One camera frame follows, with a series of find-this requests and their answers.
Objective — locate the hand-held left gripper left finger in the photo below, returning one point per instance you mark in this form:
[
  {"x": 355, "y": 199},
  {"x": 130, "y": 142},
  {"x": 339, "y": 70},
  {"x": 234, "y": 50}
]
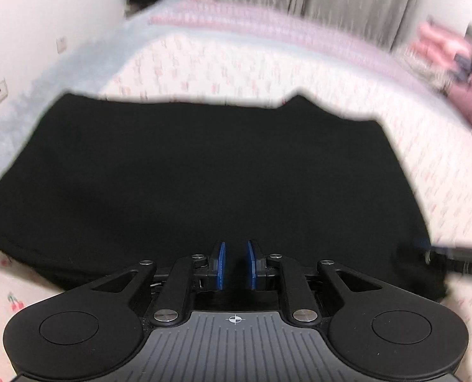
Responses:
[{"x": 220, "y": 264}]

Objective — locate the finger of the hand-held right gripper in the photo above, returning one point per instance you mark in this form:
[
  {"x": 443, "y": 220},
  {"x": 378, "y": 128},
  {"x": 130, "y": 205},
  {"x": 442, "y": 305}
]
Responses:
[{"x": 450, "y": 259}]

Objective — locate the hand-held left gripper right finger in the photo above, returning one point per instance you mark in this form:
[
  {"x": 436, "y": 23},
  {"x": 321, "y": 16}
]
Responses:
[{"x": 253, "y": 264}]

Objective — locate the black pants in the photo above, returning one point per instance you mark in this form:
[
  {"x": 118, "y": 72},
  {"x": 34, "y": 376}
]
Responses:
[{"x": 204, "y": 167}]

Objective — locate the grey white striped garment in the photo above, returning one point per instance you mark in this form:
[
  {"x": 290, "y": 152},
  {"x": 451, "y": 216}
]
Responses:
[{"x": 427, "y": 67}]

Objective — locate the grey-blue folded garment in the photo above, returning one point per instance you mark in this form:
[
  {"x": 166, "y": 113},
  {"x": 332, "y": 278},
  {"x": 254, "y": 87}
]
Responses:
[{"x": 465, "y": 65}]

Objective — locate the floral bed sheet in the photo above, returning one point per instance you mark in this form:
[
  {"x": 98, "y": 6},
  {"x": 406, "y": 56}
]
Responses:
[{"x": 260, "y": 67}]

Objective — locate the pink fleece garment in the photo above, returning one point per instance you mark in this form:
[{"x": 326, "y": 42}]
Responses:
[{"x": 438, "y": 43}]

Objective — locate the pink striped blanket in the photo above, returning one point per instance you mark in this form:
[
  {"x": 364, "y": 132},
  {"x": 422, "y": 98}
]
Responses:
[{"x": 279, "y": 28}]

